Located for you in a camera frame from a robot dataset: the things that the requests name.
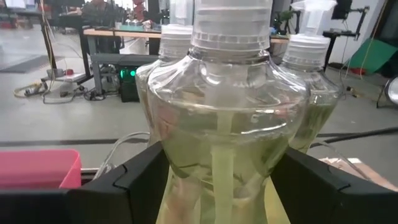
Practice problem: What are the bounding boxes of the coiled floor cables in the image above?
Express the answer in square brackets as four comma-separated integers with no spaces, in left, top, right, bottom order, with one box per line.
[12,80,50,99]

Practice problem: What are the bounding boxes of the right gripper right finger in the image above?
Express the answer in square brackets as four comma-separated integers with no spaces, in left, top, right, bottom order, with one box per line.
[270,146,382,224]

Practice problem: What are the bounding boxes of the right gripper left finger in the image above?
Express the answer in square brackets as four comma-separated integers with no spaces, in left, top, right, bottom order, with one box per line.
[67,141,170,224]

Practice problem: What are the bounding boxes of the person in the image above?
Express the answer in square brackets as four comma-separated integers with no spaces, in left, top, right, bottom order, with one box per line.
[81,0,125,27]

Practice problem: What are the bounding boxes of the clear plastic bin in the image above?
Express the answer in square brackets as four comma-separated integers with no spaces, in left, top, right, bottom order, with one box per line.
[92,131,373,183]

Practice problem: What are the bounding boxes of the black cable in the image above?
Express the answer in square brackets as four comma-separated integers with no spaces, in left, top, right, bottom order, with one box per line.
[310,126,398,147]

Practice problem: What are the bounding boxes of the black floor mat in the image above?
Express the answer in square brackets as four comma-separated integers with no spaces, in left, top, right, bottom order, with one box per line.
[0,55,65,74]

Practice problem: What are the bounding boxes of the green board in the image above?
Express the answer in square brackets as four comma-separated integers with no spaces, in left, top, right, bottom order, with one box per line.
[346,39,398,75]

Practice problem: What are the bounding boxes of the computer tower green lights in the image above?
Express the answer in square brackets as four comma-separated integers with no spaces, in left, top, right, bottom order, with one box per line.
[119,65,141,103]

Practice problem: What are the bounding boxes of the black monitor on arm stand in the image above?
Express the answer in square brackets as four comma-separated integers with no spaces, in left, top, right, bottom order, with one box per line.
[323,0,371,43]

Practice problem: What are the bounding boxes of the wooden workbench gray frame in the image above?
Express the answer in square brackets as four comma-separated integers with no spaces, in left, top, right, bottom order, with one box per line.
[83,26,290,94]

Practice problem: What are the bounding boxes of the pink plastic bin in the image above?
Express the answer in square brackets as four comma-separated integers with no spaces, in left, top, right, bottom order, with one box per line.
[0,148,82,190]

